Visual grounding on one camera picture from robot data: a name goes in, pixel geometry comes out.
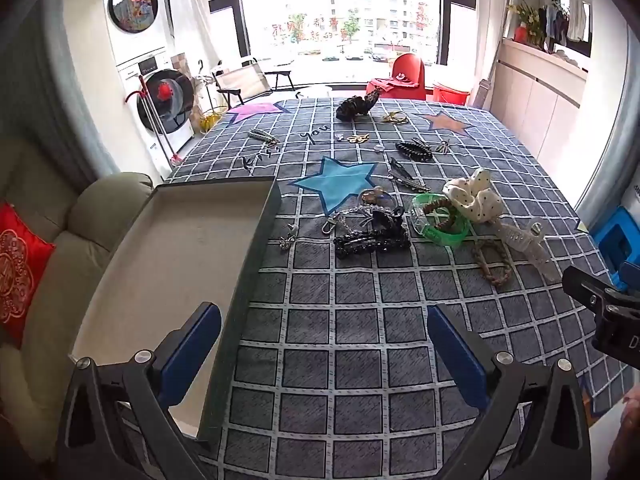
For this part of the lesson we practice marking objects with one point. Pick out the small black claw clip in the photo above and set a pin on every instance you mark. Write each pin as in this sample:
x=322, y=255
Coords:
x=386, y=216

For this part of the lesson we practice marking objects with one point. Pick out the white low cabinet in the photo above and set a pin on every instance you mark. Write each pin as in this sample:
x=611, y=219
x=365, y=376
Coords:
x=535, y=95

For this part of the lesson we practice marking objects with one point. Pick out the long black claw clip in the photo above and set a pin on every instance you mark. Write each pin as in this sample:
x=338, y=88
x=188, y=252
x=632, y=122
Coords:
x=414, y=151

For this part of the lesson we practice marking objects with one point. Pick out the grey checked star tablecloth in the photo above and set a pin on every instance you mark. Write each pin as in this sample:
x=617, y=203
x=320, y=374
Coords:
x=350, y=360

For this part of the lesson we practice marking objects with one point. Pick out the beige folding chair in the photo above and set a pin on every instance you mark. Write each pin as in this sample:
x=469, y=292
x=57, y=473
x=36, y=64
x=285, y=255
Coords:
x=245, y=82

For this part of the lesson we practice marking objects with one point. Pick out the white polka dot scrunchie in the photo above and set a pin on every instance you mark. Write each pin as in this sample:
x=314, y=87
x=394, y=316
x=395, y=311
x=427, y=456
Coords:
x=475, y=201

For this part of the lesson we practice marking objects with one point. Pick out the red plastic chair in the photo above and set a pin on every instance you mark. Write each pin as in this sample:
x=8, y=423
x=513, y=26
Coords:
x=409, y=72

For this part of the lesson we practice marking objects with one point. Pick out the yellow flower bouquet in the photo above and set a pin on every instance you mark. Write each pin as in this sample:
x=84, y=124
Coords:
x=525, y=20

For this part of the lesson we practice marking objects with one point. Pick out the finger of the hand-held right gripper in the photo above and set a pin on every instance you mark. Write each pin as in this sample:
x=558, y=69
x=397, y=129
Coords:
x=587, y=286

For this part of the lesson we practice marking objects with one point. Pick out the small silver earring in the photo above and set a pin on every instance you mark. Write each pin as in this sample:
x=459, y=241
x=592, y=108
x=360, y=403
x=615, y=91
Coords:
x=287, y=239

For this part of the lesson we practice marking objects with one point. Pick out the white tumble dryer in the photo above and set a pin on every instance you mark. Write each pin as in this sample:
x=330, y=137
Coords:
x=135, y=15

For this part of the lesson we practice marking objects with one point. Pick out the white washing machine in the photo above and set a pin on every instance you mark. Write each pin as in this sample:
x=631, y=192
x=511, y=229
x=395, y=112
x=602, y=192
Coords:
x=167, y=100

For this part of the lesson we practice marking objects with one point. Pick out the red bucket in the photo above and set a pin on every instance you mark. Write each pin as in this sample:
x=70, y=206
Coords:
x=450, y=94

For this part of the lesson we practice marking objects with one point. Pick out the grey cardboard box tray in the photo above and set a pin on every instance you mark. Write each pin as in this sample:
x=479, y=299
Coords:
x=165, y=270

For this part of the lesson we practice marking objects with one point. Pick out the blue plastic crate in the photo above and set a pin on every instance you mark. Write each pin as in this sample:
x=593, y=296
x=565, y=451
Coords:
x=615, y=240

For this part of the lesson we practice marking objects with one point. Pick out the grey curtain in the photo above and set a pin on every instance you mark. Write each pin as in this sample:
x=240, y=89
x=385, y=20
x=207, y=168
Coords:
x=50, y=100

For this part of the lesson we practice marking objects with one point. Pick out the black rhinestone barrette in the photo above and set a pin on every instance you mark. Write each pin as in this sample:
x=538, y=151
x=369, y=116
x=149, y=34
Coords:
x=372, y=243

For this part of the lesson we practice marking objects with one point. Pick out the person's right forearm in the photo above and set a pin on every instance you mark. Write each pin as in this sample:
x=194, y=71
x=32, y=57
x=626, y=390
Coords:
x=625, y=435

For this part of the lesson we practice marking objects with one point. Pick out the small bow hair clip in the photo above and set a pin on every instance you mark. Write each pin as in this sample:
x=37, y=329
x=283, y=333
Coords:
x=443, y=146

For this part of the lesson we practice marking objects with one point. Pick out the dark floral scrunchie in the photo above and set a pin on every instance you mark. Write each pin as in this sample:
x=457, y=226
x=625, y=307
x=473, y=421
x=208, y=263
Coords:
x=352, y=107

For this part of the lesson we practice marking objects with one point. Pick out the red embroidered cushion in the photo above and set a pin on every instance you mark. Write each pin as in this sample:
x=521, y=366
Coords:
x=20, y=270

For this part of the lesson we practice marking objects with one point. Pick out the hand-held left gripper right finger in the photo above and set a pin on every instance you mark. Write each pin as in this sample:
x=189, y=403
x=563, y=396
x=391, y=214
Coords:
x=454, y=355

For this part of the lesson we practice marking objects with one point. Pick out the clear plastic hair clip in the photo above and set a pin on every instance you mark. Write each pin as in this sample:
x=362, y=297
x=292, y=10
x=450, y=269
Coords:
x=527, y=247

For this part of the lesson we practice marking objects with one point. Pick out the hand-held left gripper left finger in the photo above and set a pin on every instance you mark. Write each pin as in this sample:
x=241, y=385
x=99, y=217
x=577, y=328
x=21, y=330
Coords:
x=196, y=344

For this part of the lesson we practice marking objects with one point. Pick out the hanging clothes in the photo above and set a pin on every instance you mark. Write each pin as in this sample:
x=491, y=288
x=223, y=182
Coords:
x=562, y=20

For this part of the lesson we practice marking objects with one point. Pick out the gold flower hair clip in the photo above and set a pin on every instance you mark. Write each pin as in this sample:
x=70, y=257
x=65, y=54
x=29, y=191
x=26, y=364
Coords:
x=357, y=138

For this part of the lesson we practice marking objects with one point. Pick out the beige sofa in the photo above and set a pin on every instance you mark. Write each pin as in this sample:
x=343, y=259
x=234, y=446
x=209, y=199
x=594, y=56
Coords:
x=95, y=210

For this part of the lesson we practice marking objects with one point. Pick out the brown round hair clip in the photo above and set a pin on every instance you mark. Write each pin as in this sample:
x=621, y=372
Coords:
x=374, y=195

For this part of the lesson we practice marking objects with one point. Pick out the slim black hair clip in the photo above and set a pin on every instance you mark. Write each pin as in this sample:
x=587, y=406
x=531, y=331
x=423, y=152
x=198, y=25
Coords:
x=402, y=172

